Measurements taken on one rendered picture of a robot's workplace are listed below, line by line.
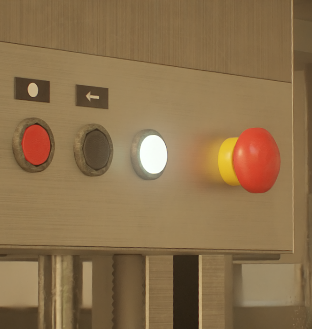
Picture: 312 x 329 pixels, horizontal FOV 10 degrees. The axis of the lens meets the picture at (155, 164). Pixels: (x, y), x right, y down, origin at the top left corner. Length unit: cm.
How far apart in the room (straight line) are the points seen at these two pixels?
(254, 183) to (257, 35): 10
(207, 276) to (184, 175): 26
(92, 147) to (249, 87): 16
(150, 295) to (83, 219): 28
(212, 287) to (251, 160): 27
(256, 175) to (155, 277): 22
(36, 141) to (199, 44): 16
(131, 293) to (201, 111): 14
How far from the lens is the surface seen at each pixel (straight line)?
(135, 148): 102
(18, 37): 96
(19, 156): 95
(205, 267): 131
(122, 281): 115
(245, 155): 107
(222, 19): 110
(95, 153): 99
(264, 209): 112
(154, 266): 127
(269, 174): 108
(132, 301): 115
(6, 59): 95
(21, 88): 96
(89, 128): 99
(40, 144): 96
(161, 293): 127
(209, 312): 132
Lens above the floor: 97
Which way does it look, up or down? 4 degrees up
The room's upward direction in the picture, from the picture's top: straight up
